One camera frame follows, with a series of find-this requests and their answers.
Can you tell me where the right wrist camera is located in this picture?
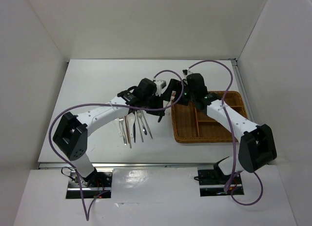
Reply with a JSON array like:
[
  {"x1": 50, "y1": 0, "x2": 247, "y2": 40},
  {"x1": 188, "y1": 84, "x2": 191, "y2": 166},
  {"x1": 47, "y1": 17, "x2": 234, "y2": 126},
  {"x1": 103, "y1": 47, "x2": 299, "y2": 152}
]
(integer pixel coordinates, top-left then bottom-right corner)
[{"x1": 182, "y1": 68, "x2": 193, "y2": 77}]

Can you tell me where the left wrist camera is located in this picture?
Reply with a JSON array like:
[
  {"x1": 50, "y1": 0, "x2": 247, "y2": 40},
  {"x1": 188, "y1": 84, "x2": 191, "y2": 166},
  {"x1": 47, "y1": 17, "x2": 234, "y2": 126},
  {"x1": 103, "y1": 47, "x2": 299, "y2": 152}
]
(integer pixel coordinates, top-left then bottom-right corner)
[{"x1": 154, "y1": 80, "x2": 167, "y2": 96}]

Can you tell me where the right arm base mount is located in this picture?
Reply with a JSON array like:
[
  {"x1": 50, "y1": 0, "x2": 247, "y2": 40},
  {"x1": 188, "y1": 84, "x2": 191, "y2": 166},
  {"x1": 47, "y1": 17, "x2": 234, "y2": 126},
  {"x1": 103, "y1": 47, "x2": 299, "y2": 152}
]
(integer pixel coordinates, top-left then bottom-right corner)
[{"x1": 194, "y1": 169, "x2": 244, "y2": 197}]

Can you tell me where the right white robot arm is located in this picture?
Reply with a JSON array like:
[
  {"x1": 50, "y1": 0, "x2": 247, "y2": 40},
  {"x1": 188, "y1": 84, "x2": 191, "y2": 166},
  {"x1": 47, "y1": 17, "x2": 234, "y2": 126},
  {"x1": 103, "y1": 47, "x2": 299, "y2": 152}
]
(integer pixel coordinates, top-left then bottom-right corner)
[{"x1": 162, "y1": 73, "x2": 277, "y2": 183}]

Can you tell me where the silver knife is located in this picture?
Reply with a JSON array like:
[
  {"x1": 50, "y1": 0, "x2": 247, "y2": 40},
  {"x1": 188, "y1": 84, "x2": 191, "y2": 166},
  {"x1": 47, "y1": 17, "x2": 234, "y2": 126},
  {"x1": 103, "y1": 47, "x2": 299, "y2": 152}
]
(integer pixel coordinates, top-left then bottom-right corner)
[{"x1": 142, "y1": 112, "x2": 153, "y2": 139}]

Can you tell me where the white ceramic spoon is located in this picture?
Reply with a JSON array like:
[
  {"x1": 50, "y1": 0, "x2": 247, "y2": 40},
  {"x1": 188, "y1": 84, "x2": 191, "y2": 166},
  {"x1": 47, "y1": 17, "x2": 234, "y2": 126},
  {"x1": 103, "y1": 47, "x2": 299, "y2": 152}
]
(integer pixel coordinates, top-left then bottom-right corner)
[
  {"x1": 113, "y1": 119, "x2": 123, "y2": 137},
  {"x1": 127, "y1": 113, "x2": 136, "y2": 138}
]

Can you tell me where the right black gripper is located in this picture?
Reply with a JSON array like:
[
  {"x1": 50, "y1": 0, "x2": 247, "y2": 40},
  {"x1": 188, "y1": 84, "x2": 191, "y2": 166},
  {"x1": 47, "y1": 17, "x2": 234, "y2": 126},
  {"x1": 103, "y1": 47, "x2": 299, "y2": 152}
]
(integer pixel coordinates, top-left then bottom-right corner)
[{"x1": 163, "y1": 79, "x2": 196, "y2": 106}]

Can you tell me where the aluminium table rail front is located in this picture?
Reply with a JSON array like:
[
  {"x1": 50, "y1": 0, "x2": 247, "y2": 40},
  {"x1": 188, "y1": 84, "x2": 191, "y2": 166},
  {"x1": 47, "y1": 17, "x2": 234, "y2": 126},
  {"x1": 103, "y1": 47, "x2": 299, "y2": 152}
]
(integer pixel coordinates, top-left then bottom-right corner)
[{"x1": 38, "y1": 163, "x2": 213, "y2": 169}]

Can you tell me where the silver fork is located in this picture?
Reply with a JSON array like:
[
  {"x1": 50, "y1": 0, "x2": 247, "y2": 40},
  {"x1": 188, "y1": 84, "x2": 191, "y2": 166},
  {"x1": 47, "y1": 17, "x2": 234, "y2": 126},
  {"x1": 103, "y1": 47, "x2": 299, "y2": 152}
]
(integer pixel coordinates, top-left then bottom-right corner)
[
  {"x1": 137, "y1": 110, "x2": 147, "y2": 135},
  {"x1": 165, "y1": 91, "x2": 176, "y2": 107},
  {"x1": 118, "y1": 117, "x2": 128, "y2": 145}
]

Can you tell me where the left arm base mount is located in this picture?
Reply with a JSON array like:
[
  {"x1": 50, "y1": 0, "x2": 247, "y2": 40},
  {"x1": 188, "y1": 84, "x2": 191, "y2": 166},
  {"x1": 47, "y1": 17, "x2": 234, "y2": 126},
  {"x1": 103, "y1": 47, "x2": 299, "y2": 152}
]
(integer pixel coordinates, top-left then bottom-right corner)
[{"x1": 60, "y1": 167, "x2": 113, "y2": 199}]

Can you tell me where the copper knife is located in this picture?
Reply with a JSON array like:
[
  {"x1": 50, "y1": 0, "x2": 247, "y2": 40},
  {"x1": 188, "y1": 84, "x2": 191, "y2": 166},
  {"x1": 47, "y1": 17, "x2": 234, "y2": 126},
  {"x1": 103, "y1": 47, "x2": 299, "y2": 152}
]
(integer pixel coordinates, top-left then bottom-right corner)
[{"x1": 124, "y1": 115, "x2": 133, "y2": 149}]

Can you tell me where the brown wicker divided tray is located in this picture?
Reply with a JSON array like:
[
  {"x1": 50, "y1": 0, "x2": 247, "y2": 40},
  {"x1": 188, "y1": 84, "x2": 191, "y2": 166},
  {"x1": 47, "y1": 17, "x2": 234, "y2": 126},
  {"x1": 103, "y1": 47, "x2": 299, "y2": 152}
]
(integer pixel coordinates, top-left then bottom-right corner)
[{"x1": 170, "y1": 90, "x2": 245, "y2": 144}]

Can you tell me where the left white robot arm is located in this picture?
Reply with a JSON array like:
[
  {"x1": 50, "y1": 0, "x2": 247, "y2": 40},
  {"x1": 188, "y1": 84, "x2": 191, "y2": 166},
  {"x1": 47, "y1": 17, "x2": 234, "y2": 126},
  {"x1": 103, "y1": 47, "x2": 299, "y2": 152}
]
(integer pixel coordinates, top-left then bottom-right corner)
[{"x1": 53, "y1": 78, "x2": 166, "y2": 186}]

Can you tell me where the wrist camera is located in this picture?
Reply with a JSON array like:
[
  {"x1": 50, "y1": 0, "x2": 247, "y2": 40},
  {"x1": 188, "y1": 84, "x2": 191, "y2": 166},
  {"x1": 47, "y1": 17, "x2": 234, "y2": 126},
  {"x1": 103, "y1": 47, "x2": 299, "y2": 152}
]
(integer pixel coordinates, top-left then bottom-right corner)
[
  {"x1": 154, "y1": 80, "x2": 167, "y2": 96},
  {"x1": 182, "y1": 68, "x2": 193, "y2": 77}
]

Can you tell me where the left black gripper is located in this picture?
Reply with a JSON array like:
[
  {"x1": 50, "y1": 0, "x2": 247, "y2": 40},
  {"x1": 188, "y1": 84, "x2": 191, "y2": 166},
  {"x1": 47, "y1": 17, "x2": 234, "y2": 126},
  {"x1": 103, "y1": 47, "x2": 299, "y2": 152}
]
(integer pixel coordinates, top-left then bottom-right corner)
[{"x1": 141, "y1": 92, "x2": 165, "y2": 116}]

